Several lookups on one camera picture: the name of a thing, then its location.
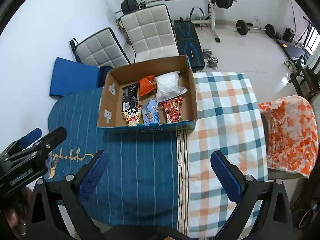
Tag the yellow panda snack bag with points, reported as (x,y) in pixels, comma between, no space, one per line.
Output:
(133,117)

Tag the floor barbell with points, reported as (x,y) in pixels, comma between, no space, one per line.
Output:
(243,28)

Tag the plaid checkered cloth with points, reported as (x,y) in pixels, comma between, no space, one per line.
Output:
(228,119)

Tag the orange floral towel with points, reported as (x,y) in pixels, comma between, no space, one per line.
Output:
(292,135)

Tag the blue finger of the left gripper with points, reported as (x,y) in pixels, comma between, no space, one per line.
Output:
(23,142)

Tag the white plastic bag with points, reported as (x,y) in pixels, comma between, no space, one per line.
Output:
(168,86)

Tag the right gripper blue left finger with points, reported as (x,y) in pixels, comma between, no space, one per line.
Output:
(89,176)

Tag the blue striped cloth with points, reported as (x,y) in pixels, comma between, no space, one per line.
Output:
(139,185)

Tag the red snack bag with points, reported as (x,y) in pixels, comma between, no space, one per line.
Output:
(172,109)

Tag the blue cushion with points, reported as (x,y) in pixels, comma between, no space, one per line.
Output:
(70,77)

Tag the black weight bench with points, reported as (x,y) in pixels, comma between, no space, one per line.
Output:
(188,44)

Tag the left white padded chair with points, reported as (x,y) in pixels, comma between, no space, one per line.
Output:
(100,49)

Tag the racked barbell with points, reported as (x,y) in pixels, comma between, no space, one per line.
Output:
(128,6)

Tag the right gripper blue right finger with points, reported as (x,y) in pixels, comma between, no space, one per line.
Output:
(230,177)

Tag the white barbell rack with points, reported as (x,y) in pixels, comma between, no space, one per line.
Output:
(208,20)

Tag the blue tissue pack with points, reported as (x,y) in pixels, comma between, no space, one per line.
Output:
(150,113)

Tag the right white padded chair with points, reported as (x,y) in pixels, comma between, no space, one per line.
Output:
(150,33)

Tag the cardboard box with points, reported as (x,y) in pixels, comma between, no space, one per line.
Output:
(154,95)

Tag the dark wooden chair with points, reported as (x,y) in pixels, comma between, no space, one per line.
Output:
(307,75)

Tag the black snack bag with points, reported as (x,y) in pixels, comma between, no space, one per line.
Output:
(130,97)

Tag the chrome dumbbell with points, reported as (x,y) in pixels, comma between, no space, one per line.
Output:
(212,61)

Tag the white padded chair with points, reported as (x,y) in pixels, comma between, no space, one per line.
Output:
(150,33)
(100,49)

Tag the orange snack bag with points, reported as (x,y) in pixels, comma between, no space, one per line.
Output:
(146,85)

